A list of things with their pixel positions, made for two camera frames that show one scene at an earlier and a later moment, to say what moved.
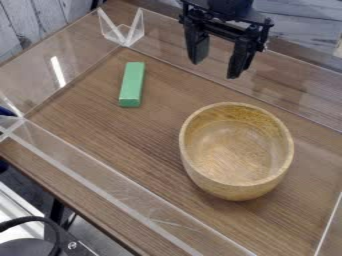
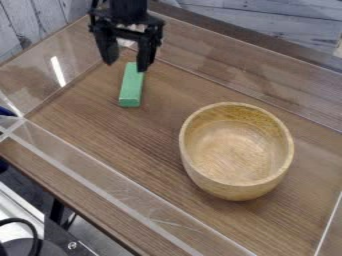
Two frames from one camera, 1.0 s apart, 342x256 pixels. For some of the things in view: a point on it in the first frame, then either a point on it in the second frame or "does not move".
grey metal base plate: (74, 247) does not move
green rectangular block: (131, 88) does not move
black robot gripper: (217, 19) → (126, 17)
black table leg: (58, 211) does not move
